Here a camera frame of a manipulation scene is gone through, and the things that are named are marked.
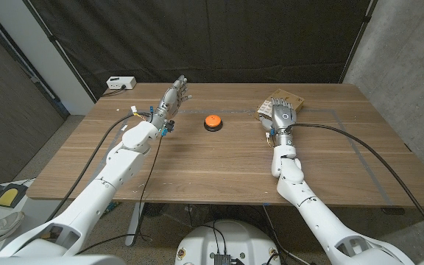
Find yellow black foot pedals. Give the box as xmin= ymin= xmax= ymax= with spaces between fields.
xmin=0 ymin=183 xmax=29 ymax=209

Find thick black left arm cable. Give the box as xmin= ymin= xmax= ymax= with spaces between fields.
xmin=45 ymin=111 xmax=151 ymax=222

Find cardboard packing box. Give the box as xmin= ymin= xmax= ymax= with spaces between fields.
xmin=258 ymin=88 xmax=305 ymax=121

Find black outlet box cable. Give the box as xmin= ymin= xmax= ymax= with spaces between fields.
xmin=101 ymin=85 xmax=127 ymax=98

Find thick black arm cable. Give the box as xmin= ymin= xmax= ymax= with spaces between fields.
xmin=45 ymin=111 xmax=151 ymax=222
xmin=291 ymin=122 xmax=424 ymax=254

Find white power outlet box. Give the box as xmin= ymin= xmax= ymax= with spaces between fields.
xmin=106 ymin=76 xmax=138 ymax=91

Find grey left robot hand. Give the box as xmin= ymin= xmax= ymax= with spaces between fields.
xmin=149 ymin=74 xmax=194 ymax=130

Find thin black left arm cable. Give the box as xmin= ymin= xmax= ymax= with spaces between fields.
xmin=133 ymin=135 xmax=163 ymax=239

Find orange push button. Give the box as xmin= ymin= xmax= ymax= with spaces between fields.
xmin=203 ymin=114 xmax=224 ymax=133

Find white robot torso edge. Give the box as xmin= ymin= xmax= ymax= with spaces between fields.
xmin=0 ymin=255 xmax=127 ymax=265

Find black backdrop stand pole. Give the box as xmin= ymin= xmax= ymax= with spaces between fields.
xmin=22 ymin=0 xmax=98 ymax=104
xmin=339 ymin=0 xmax=378 ymax=84

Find grey table leg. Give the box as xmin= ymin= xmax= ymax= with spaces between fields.
xmin=310 ymin=205 xmax=336 ymax=255
xmin=124 ymin=202 xmax=145 ymax=247

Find teal item under table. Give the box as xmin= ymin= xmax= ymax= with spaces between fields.
xmin=101 ymin=201 xmax=119 ymax=218

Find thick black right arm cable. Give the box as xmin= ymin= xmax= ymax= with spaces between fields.
xmin=291 ymin=122 xmax=424 ymax=254

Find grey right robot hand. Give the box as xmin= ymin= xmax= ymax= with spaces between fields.
xmin=260 ymin=97 xmax=297 ymax=146

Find black backdrop curtain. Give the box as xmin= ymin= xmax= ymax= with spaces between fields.
xmin=24 ymin=0 xmax=373 ymax=100

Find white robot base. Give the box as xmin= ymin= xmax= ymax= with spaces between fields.
xmin=174 ymin=219 xmax=282 ymax=265

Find dark brown door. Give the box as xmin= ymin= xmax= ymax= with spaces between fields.
xmin=0 ymin=7 xmax=69 ymax=187

